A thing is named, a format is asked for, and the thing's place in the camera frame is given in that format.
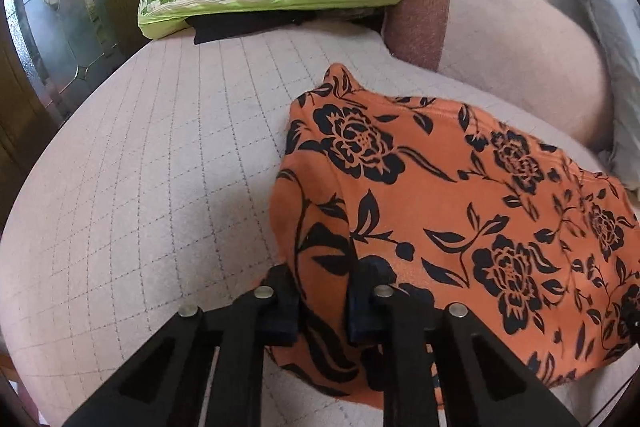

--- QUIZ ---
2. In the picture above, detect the orange floral blouse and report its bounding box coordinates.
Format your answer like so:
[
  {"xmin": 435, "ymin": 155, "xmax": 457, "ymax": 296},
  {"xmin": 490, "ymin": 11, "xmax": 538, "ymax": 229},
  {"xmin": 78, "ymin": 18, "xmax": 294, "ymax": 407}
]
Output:
[{"xmin": 267, "ymin": 63, "xmax": 640, "ymax": 410}]

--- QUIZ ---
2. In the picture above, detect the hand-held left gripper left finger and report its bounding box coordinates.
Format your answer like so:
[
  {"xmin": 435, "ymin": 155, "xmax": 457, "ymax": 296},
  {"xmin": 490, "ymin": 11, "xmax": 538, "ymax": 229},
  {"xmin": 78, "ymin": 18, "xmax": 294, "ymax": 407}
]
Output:
[{"xmin": 62, "ymin": 264, "xmax": 304, "ymax": 427}]

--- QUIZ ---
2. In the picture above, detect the black folded cloth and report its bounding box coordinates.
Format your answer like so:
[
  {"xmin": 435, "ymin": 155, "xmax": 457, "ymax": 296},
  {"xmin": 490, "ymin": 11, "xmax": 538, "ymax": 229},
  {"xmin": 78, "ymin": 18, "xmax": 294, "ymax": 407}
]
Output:
[{"xmin": 187, "ymin": 6, "xmax": 386, "ymax": 46}]

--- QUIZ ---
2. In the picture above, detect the pink bolster cushion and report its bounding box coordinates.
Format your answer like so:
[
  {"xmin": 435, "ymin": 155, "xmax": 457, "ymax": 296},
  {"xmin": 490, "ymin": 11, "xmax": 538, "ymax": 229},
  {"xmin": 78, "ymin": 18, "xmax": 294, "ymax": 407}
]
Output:
[{"xmin": 382, "ymin": 0, "xmax": 616, "ymax": 152}]

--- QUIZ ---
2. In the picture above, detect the grey-blue pillow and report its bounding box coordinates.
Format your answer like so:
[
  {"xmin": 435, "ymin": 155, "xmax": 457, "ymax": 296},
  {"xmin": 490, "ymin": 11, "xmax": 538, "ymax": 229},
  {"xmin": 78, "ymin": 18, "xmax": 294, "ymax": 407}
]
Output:
[{"xmin": 547, "ymin": 0, "xmax": 640, "ymax": 204}]

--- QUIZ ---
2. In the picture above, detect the wooden door with stained glass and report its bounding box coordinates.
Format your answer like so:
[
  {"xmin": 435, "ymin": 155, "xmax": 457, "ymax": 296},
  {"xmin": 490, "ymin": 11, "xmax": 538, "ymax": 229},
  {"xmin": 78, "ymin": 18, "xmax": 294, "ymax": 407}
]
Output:
[{"xmin": 0, "ymin": 0, "xmax": 157, "ymax": 218}]

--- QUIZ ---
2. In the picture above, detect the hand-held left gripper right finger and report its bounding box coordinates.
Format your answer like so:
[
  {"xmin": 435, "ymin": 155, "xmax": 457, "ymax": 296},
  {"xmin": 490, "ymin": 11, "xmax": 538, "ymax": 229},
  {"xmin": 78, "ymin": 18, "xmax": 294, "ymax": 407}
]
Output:
[{"xmin": 347, "ymin": 257, "xmax": 584, "ymax": 427}]

